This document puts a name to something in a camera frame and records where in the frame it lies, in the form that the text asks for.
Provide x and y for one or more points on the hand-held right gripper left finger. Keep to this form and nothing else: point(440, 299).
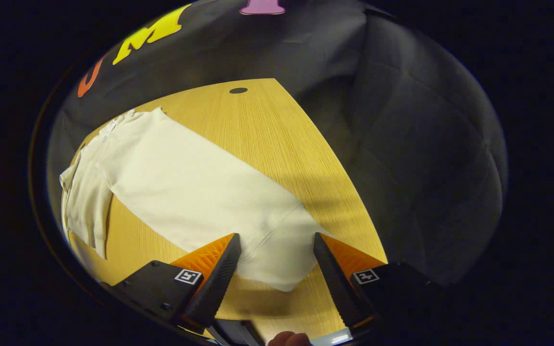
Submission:
point(219, 283)

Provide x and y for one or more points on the black backdrop cloth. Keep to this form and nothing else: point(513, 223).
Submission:
point(402, 144)

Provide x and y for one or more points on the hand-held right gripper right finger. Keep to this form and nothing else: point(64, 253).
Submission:
point(334, 283)

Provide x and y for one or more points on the cream garment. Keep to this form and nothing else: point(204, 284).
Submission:
point(185, 182)

